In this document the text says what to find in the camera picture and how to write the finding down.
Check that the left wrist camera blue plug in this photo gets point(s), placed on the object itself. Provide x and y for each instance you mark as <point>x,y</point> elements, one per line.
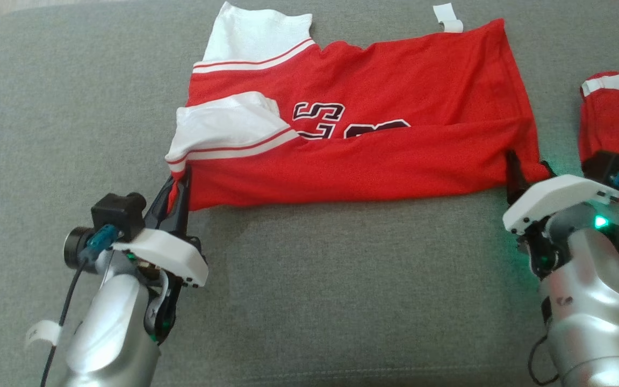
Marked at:
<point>102,242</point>

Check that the red shorts with white stripes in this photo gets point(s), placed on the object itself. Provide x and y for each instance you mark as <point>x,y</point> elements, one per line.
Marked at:
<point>616,123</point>

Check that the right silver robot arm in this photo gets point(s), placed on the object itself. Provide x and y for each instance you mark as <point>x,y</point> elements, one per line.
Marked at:
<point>594,312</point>

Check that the red jersey with white sleeves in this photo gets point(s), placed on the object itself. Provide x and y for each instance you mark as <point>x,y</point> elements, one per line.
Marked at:
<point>395,161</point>

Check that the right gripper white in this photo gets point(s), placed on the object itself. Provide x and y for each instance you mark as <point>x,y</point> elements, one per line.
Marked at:
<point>551,196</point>

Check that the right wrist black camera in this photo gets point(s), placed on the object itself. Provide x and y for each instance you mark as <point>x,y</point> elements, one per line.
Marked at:
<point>607,165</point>

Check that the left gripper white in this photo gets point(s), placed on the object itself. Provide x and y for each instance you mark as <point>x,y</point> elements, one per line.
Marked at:
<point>175,258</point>

